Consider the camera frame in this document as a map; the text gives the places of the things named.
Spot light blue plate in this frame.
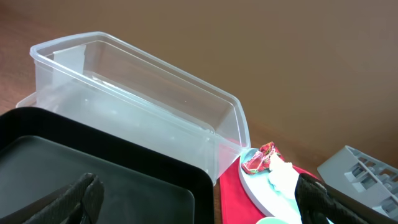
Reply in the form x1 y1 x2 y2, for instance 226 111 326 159
238 149 302 224

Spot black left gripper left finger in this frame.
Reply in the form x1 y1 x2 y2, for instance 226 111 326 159
1 173 104 224

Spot red strawberry candy wrapper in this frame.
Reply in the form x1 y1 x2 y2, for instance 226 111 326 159
241 142 284 175

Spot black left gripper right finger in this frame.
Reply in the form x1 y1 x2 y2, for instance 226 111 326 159
295 173 369 224

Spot black plastic tray bin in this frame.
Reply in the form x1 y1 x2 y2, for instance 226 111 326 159
1 107 215 224

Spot red serving tray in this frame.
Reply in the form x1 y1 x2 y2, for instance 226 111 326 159
219 157 318 224

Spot green bowl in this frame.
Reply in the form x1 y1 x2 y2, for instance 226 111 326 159
256 217 288 224

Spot white tissue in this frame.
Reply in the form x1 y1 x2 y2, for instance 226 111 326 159
269 153 299 200

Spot clear plastic waste bin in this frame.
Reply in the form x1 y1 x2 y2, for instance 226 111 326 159
19 32 251 181

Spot grey dishwasher rack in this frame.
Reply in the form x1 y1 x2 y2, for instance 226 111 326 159
317 146 397 221

